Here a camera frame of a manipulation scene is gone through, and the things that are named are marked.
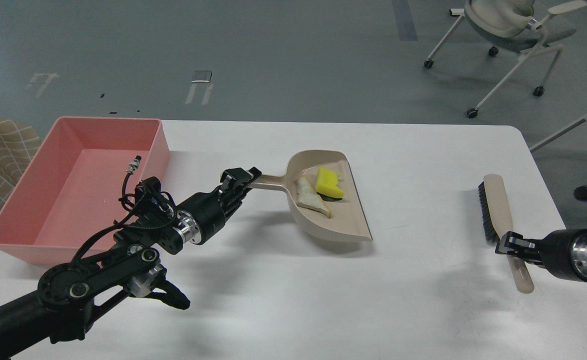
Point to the pink plastic bin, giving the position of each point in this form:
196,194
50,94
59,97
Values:
71,188

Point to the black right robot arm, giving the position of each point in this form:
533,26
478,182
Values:
579,253

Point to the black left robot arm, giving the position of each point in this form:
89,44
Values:
121,261

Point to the beige plastic dustpan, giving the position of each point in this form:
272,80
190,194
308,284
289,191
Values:
348,222

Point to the white office chair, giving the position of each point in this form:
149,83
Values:
512,25

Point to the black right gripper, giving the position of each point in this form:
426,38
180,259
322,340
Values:
553,252

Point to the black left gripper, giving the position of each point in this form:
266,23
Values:
211,211

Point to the white bread slice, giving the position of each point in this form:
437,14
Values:
308,198

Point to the yellow sponge piece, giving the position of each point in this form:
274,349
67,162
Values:
327,184

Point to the beige hand brush black bristles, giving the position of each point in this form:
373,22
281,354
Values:
497,221

